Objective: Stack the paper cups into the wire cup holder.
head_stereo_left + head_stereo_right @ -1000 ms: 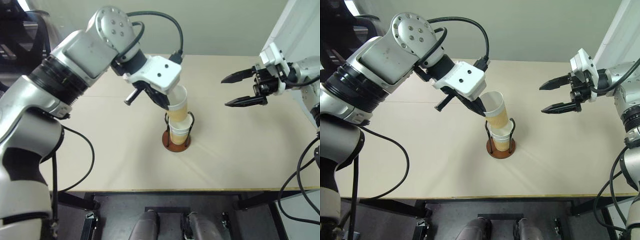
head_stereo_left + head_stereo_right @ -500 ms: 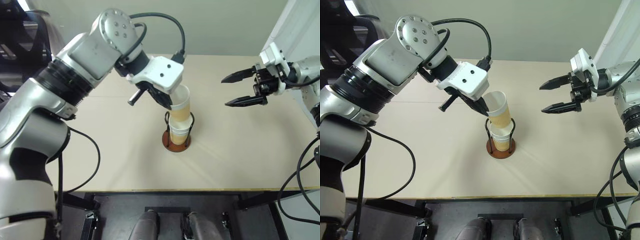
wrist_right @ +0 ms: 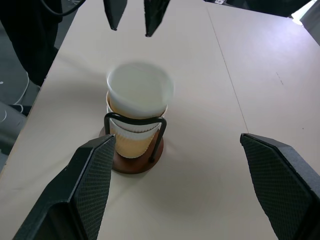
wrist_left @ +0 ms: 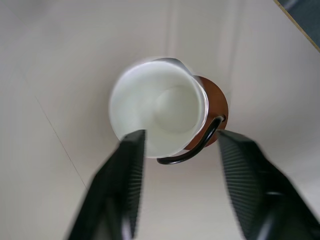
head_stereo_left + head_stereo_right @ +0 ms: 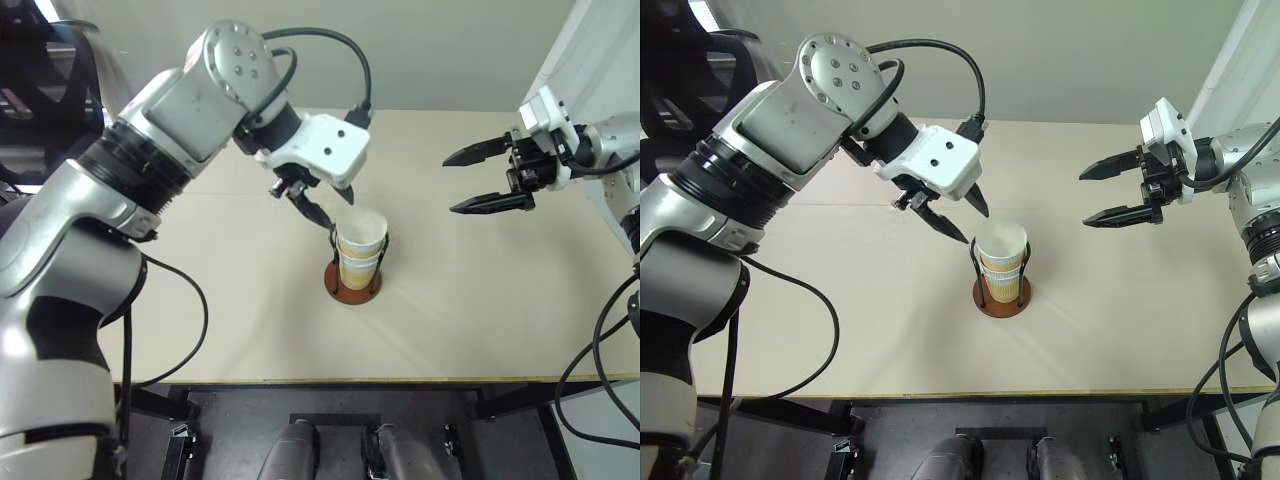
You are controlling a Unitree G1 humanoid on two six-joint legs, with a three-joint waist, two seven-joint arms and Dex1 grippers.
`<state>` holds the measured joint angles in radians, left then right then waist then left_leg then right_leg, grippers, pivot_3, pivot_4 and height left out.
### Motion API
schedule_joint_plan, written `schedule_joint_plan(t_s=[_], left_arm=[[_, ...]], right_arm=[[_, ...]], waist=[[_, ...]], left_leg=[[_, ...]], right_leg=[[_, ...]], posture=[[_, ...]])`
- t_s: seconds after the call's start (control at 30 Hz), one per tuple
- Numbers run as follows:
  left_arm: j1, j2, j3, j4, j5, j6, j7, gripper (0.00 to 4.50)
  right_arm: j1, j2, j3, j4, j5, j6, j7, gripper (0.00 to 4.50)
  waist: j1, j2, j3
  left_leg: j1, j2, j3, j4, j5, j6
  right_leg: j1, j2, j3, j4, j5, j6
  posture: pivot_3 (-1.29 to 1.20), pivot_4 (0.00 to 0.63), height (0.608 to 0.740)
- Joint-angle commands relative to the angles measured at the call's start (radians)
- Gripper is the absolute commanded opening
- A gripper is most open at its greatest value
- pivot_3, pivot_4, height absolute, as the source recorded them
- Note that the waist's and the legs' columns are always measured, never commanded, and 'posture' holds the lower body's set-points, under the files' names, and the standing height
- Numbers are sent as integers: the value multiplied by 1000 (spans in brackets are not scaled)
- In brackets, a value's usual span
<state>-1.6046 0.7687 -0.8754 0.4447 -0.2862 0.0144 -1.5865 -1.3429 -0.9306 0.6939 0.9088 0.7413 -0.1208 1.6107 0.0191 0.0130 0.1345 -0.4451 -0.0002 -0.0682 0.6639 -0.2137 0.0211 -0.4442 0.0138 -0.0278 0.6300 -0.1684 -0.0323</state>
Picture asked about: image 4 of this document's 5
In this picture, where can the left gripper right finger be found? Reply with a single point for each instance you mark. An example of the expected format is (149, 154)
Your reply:
(260, 195)

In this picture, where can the yellow white paper cup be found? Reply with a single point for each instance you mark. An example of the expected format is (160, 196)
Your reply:
(155, 107)

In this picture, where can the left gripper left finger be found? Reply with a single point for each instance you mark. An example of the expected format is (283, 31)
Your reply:
(117, 190)

